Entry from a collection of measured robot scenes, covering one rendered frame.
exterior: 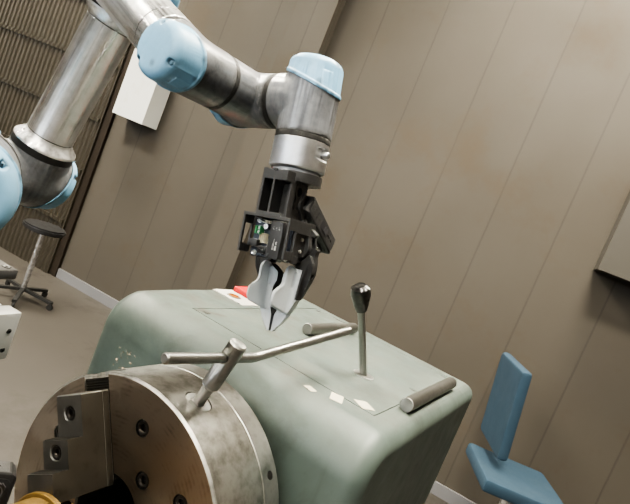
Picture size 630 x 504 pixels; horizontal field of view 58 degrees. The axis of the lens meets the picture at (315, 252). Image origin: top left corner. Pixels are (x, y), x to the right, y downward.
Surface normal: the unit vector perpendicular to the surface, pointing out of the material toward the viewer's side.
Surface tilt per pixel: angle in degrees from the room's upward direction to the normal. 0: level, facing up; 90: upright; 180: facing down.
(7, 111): 90
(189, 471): 90
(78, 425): 90
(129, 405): 90
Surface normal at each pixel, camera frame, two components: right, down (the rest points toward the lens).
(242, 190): -0.36, -0.04
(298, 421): -0.15, -0.61
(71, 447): 0.88, -0.18
